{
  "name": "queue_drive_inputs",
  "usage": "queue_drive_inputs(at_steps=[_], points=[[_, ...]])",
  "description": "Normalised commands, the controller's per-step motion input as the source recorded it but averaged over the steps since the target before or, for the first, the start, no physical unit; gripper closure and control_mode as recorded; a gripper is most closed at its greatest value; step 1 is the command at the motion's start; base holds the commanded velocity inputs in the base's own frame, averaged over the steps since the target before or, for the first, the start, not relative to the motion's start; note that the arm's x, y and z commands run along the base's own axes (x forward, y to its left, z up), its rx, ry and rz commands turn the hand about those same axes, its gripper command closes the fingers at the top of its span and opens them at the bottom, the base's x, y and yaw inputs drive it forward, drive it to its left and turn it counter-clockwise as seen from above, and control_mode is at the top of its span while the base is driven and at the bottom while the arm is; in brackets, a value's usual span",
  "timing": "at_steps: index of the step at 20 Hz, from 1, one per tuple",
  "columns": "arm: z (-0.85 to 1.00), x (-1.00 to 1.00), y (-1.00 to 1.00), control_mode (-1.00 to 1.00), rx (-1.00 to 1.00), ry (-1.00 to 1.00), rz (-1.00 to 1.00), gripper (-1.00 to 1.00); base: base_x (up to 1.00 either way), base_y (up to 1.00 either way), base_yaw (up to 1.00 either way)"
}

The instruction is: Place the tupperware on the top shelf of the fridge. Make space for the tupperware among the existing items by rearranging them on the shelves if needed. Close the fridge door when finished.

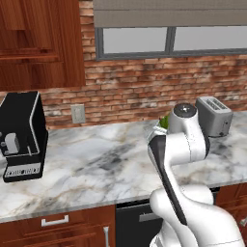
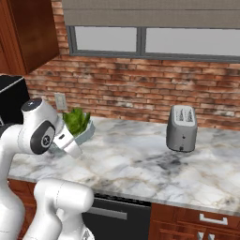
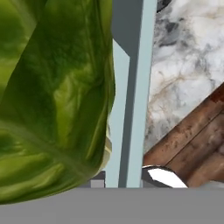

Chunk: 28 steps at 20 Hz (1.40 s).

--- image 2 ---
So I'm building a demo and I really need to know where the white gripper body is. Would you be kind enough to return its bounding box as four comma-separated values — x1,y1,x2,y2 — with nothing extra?
62,139,83,159

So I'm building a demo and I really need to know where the brown wooden wall cupboard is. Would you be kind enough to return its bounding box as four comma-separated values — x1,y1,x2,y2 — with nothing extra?
0,0,61,76

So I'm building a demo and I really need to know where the silver dishwasher handle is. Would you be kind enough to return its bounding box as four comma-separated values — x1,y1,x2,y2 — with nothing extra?
85,206,128,221

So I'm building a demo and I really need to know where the grey framed window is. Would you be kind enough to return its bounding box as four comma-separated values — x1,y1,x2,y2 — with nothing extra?
67,25,240,64

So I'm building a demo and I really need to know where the beige roller blind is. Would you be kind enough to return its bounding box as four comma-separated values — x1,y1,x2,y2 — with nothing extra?
61,0,240,30

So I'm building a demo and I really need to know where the brown wooden base cupboard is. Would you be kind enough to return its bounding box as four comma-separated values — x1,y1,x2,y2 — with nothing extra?
7,179,38,240

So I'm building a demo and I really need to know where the silver drawer handle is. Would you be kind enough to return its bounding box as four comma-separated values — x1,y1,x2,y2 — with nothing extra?
199,213,229,226

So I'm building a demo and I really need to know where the black fridge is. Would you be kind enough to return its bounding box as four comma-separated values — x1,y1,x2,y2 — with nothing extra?
0,74,31,127

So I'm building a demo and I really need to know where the brown wooden cupboard door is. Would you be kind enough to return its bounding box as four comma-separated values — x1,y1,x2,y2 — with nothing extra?
148,227,240,240

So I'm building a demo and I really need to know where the black dishwasher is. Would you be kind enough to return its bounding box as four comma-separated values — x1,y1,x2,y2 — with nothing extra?
82,193,153,240

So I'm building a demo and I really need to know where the brown wooden drawer front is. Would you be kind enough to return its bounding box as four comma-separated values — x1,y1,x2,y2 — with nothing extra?
149,202,240,232

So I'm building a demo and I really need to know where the clear tupperware with green leaves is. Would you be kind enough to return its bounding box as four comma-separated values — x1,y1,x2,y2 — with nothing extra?
61,107,97,146

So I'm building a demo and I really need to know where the silver toaster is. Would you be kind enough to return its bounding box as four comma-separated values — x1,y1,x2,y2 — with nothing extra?
165,104,199,154

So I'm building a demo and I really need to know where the white wall socket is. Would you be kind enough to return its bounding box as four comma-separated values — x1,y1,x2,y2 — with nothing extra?
53,92,68,112

